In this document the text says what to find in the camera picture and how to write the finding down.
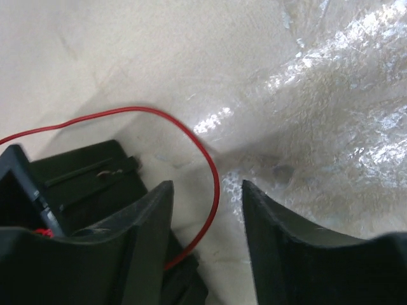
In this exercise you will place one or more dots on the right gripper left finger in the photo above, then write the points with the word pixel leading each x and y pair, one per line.
pixel 119 260

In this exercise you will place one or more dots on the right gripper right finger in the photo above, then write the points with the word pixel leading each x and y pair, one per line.
pixel 296 261

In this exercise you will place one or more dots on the black plastic bin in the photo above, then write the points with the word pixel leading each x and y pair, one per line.
pixel 63 194

